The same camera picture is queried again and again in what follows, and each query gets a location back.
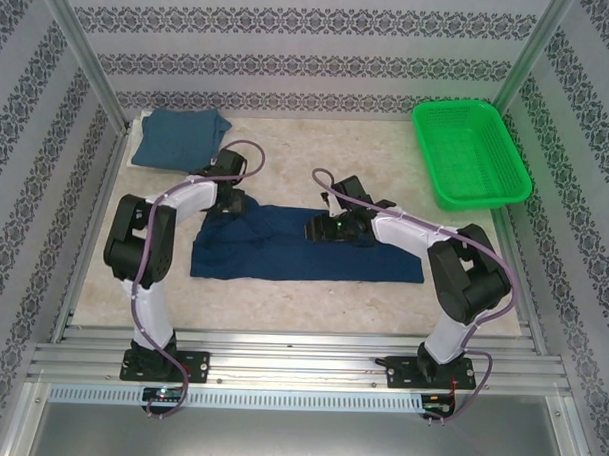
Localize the aluminium corner post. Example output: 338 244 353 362
32 0 136 132
490 0 579 118

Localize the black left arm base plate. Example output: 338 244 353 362
120 349 211 385

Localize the grey metal shelf panel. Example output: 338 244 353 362
18 377 598 456

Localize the dark blue cartoon print t-shirt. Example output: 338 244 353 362
190 196 429 288

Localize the folded teal blue t-shirt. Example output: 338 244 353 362
130 106 234 175

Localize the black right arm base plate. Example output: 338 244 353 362
386 354 474 394

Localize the slotted white cable duct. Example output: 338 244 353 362
47 382 425 414

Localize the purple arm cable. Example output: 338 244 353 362
302 167 521 429
127 137 267 422

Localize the green plastic basket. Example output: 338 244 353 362
408 97 536 215

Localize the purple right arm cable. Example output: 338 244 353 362
302 167 521 429

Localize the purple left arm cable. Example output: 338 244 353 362
127 137 267 422

